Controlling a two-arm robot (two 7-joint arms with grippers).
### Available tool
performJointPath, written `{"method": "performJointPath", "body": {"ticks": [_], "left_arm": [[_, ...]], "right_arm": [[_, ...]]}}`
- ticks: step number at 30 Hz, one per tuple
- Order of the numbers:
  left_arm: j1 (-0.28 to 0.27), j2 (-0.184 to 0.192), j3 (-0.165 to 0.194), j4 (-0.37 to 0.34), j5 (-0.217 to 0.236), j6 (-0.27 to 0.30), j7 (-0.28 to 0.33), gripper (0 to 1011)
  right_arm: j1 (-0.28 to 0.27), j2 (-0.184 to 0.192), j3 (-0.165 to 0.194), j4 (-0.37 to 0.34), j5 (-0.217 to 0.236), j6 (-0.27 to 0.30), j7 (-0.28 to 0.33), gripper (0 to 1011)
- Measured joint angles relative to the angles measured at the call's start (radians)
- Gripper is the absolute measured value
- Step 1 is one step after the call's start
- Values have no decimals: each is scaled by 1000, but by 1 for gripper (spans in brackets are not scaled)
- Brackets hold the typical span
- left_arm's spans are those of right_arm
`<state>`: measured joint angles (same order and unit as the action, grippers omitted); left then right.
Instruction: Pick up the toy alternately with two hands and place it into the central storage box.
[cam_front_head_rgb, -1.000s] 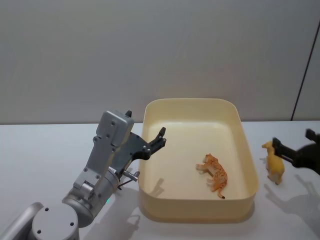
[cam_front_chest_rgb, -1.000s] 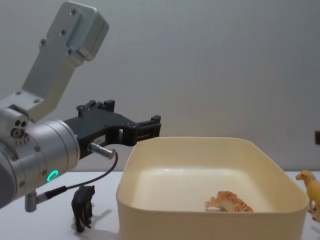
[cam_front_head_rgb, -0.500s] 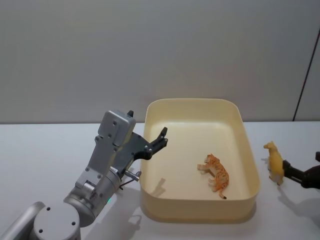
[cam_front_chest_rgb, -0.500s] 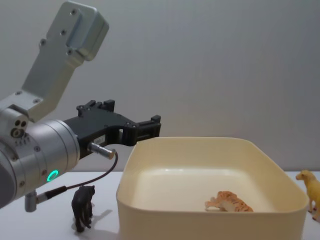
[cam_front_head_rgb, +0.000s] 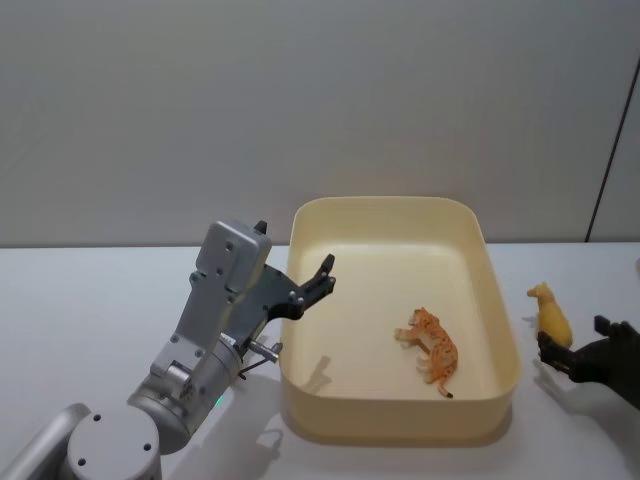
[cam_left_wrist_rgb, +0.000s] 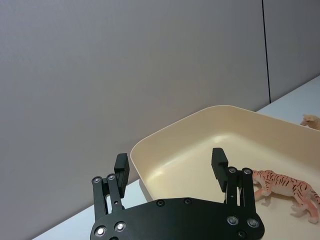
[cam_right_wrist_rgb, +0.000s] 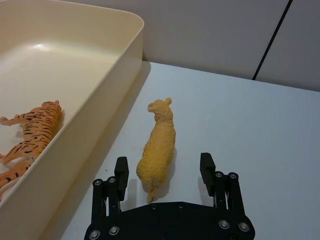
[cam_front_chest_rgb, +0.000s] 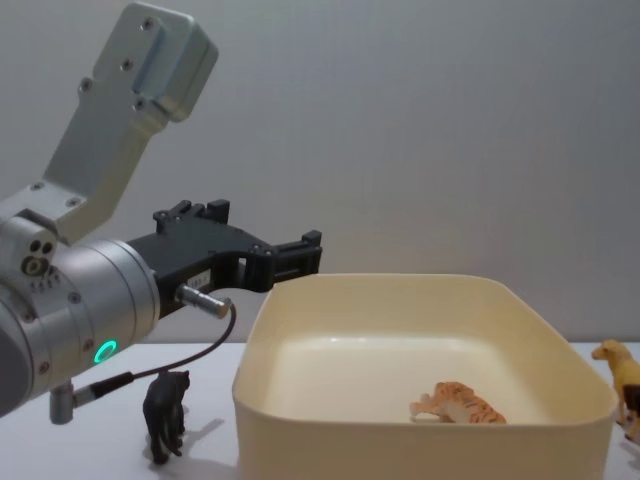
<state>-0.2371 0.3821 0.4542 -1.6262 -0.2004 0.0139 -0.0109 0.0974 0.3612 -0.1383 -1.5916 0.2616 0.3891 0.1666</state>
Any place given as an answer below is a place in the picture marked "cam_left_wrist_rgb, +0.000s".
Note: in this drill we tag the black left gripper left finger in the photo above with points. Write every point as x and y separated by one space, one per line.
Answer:
100 197

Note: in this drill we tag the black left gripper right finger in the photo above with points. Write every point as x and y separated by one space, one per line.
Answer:
246 190

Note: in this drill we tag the pink striped toy tiger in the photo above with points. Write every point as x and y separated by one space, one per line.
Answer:
287 187

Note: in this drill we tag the cream plastic tray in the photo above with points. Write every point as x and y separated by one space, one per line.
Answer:
185 160

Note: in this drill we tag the tan toy animal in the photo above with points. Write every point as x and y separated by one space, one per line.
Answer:
311 120

